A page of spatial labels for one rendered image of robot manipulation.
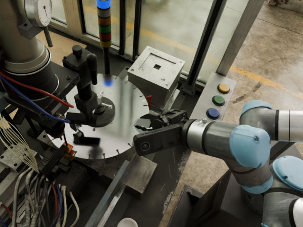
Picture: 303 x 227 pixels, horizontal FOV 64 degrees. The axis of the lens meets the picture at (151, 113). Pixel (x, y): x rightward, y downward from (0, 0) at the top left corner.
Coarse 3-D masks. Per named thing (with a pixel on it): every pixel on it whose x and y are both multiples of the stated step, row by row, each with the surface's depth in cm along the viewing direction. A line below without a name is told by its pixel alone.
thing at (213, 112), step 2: (212, 108) 89; (208, 110) 89; (210, 110) 89; (212, 110) 89; (214, 110) 89; (216, 110) 89; (208, 112) 88; (210, 112) 88; (212, 112) 88; (214, 112) 88; (216, 112) 88; (218, 112) 89; (208, 114) 88; (210, 114) 88; (212, 114) 88; (214, 114) 88; (216, 114) 88; (218, 114) 88; (210, 116) 88; (212, 116) 87; (214, 116) 87; (216, 116) 87
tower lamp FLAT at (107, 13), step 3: (99, 9) 80; (102, 9) 80; (105, 9) 80; (108, 9) 80; (99, 12) 81; (102, 12) 80; (105, 12) 80; (108, 12) 81; (99, 15) 82; (102, 15) 81; (105, 15) 81; (108, 15) 82
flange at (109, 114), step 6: (102, 96) 81; (102, 102) 77; (108, 102) 79; (102, 108) 76; (108, 108) 78; (114, 108) 78; (96, 114) 76; (102, 114) 76; (108, 114) 77; (114, 114) 77; (102, 120) 75; (108, 120) 76
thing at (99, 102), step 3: (102, 93) 76; (99, 96) 75; (99, 99) 74; (99, 102) 74; (99, 105) 74; (102, 105) 74; (105, 105) 74; (108, 105) 74; (111, 105) 74; (96, 108) 74; (99, 108) 75; (111, 108) 74; (93, 111) 72
